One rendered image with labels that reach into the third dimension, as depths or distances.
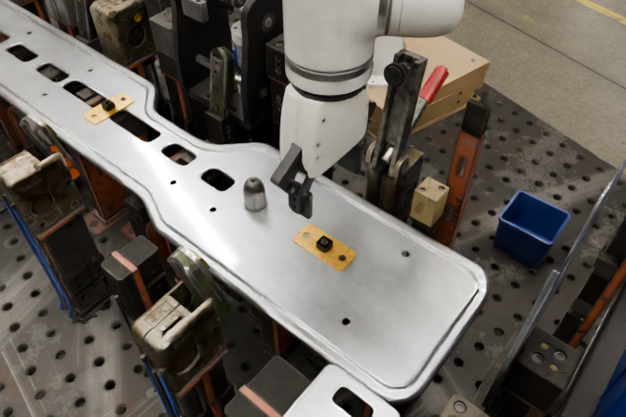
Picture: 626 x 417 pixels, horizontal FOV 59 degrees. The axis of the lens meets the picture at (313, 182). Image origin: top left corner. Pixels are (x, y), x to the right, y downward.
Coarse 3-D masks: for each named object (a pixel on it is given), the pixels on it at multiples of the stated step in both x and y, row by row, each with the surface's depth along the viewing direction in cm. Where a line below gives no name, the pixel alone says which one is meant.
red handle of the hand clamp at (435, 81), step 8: (432, 72) 78; (440, 72) 77; (432, 80) 77; (440, 80) 77; (424, 88) 77; (432, 88) 77; (424, 96) 77; (432, 96) 77; (416, 104) 77; (424, 104) 77; (416, 112) 77; (416, 120) 77; (392, 144) 77; (384, 152) 77; (392, 152) 77; (384, 160) 77
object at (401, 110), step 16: (400, 64) 66; (416, 64) 67; (400, 80) 66; (416, 80) 68; (400, 96) 71; (416, 96) 70; (384, 112) 73; (400, 112) 72; (384, 128) 74; (400, 128) 72; (384, 144) 77; (400, 144) 74
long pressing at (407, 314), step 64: (0, 0) 120; (0, 64) 104; (64, 64) 104; (64, 128) 91; (192, 192) 81; (320, 192) 81; (256, 256) 73; (384, 256) 73; (448, 256) 73; (320, 320) 67; (384, 320) 67; (448, 320) 67; (384, 384) 61
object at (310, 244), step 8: (312, 224) 77; (304, 232) 76; (312, 232) 76; (320, 232) 76; (296, 240) 75; (304, 240) 75; (312, 240) 75; (320, 240) 74; (328, 240) 74; (336, 240) 75; (304, 248) 74; (312, 248) 74; (320, 248) 73; (328, 248) 73; (336, 248) 74; (344, 248) 74; (320, 256) 73; (328, 256) 73; (336, 256) 73; (352, 256) 73; (328, 264) 72; (336, 264) 72; (344, 264) 72
